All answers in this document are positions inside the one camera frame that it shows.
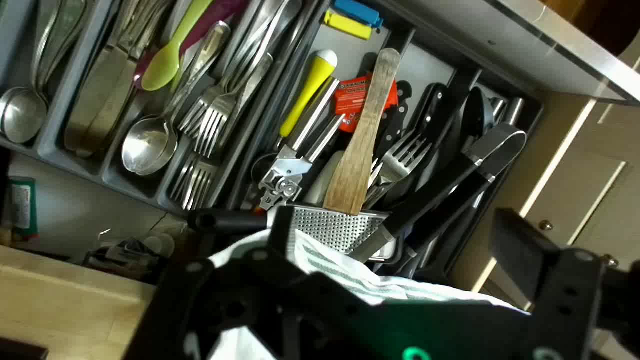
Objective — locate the white striped towel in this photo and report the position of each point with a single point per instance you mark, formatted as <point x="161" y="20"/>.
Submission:
<point x="312" y="256"/>

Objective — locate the metal fork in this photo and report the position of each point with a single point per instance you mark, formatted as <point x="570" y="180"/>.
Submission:
<point x="219" y="109"/>

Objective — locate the wooden spatula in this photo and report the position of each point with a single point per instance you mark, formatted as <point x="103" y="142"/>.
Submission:
<point x="349" y="185"/>

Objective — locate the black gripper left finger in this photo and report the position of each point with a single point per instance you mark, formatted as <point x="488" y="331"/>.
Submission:
<point x="198" y="300"/>

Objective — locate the large metal spoon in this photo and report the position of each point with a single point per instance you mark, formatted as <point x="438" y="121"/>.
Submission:
<point x="153" y="140"/>

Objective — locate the metal ladle spoon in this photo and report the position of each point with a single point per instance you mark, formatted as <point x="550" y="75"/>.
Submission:
<point x="24" y="109"/>

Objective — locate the black slotted spatula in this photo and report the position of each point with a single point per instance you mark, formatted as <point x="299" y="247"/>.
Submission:
<point x="501" y="142"/>

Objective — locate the blue clip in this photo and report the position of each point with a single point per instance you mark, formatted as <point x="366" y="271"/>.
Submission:
<point x="357" y="10"/>

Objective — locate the orange plastic tool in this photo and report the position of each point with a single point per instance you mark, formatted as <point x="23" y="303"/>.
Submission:
<point x="349" y="100"/>

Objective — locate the metal can opener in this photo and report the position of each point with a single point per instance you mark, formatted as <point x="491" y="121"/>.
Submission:
<point x="299" y="152"/>

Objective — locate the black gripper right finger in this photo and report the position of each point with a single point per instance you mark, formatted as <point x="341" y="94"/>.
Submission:
<point x="562" y="285"/>

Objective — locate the green plastic spoon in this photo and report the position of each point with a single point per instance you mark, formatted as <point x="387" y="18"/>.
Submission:
<point x="167" y="61"/>

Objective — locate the yellow handled peeler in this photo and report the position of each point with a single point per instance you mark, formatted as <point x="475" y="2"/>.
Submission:
<point x="320" y="68"/>

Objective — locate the metal grater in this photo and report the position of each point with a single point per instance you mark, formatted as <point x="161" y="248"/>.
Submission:
<point x="337" y="230"/>

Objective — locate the yellow clip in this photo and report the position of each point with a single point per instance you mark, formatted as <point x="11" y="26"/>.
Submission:
<point x="349" y="25"/>

